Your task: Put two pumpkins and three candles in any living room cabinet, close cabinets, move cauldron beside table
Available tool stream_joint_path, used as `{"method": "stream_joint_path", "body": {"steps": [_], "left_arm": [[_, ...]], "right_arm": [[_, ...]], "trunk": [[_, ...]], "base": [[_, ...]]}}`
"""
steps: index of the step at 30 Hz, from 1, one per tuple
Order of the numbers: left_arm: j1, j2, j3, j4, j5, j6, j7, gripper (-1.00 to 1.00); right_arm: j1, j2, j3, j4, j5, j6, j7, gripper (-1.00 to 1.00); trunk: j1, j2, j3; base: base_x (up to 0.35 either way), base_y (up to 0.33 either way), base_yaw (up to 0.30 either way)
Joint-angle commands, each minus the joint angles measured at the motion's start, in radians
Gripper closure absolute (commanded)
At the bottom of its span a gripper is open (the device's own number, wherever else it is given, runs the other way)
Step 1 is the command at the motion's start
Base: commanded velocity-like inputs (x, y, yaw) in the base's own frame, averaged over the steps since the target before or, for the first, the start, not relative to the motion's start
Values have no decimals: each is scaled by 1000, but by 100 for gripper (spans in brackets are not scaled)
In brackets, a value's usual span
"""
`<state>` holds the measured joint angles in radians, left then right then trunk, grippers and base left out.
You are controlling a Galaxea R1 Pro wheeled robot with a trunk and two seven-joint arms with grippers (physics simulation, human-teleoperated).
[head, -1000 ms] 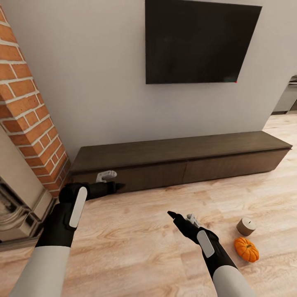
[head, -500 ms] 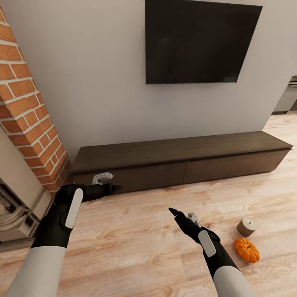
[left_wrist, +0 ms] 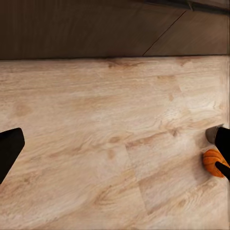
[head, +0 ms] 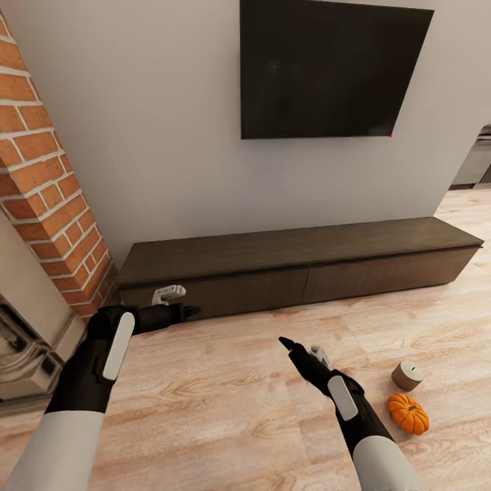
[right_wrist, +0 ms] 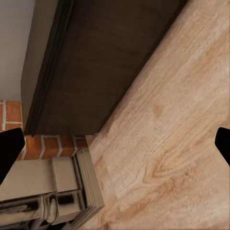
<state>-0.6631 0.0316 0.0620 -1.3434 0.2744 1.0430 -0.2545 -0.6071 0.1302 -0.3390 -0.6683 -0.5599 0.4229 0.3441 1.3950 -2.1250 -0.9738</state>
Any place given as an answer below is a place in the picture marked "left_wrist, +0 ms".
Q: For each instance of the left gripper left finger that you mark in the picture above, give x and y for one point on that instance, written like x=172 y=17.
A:
x=11 y=144

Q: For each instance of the pillar candle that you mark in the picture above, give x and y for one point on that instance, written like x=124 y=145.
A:
x=212 y=131

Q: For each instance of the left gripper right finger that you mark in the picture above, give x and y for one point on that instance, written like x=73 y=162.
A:
x=222 y=141

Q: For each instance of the cabinet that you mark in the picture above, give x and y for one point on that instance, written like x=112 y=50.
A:
x=33 y=29

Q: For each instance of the pumpkin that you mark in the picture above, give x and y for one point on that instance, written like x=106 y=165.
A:
x=210 y=157

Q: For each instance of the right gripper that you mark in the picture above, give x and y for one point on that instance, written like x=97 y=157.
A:
x=224 y=169

